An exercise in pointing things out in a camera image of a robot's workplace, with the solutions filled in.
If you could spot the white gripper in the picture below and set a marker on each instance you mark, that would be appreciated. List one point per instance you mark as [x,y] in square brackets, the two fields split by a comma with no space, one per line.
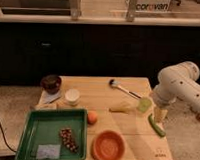
[159,114]

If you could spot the yellow banana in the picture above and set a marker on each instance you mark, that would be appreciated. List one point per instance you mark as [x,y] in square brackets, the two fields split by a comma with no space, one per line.
[123,107]

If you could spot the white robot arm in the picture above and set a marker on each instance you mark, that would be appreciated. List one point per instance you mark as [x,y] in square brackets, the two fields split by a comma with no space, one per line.
[178,81]

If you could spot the red bowl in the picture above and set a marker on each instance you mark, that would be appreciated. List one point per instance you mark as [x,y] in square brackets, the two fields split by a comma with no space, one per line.
[108,145]

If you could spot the dark brown bowl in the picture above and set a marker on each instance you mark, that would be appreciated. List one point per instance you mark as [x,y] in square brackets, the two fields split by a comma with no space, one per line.
[51,83]

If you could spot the green pepper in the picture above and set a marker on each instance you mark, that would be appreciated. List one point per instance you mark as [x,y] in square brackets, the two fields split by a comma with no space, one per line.
[155,127]

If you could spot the light green cup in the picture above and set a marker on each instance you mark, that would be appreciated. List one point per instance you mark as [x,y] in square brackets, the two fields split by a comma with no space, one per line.
[144,104]

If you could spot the black-headed brush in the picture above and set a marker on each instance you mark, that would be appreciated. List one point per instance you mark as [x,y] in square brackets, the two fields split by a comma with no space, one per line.
[112,83]

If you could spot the orange fruit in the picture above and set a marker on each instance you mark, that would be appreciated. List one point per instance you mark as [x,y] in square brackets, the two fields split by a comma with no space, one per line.
[92,117]

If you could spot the white cup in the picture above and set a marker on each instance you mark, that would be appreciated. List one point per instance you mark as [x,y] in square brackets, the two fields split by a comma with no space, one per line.
[72,96]

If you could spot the grape bunch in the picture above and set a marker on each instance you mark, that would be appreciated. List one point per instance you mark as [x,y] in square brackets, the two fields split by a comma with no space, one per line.
[68,140]

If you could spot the green tray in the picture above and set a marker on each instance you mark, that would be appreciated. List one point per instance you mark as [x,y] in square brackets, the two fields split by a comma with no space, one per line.
[42,129]

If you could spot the wooden block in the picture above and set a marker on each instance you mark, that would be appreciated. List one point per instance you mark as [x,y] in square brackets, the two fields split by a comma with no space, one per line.
[45,106]

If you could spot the white caravan box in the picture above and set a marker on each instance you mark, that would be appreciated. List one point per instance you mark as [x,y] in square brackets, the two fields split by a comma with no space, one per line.
[152,5]

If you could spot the knife with white blade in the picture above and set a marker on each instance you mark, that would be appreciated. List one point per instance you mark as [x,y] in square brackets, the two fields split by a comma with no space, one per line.
[48,98]

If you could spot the blue sponge cloth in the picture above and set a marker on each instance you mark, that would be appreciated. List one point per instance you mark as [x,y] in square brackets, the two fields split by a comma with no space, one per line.
[48,151]

